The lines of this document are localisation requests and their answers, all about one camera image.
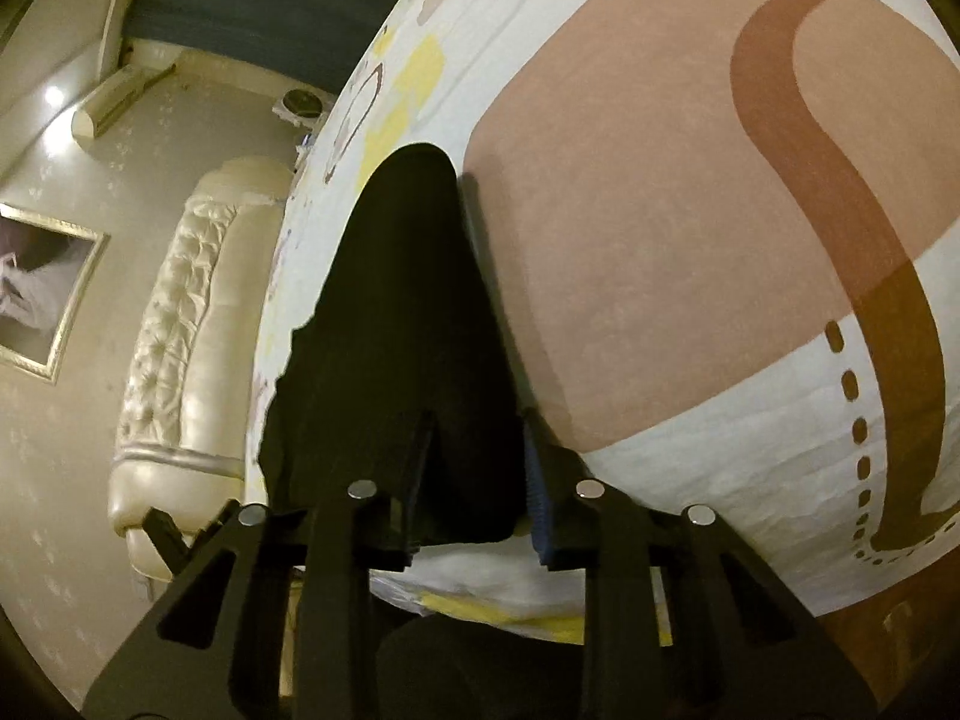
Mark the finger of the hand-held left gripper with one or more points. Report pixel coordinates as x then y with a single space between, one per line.
166 540

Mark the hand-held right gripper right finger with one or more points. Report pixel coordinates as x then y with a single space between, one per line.
541 510

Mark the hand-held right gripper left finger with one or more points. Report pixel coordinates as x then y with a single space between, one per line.
416 495

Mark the black pants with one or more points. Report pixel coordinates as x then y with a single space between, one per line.
390 300

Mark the cream tufted leather headboard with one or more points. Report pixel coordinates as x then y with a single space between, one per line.
195 315

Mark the bed with patterned sheet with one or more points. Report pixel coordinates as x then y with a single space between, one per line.
675 240

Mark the small white fan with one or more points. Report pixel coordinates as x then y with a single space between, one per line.
300 103

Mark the dark green curtain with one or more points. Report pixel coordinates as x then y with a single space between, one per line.
285 0

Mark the framed wall picture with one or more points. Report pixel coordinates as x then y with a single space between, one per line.
37 285

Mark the white wall air conditioner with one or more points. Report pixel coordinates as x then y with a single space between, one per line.
120 101

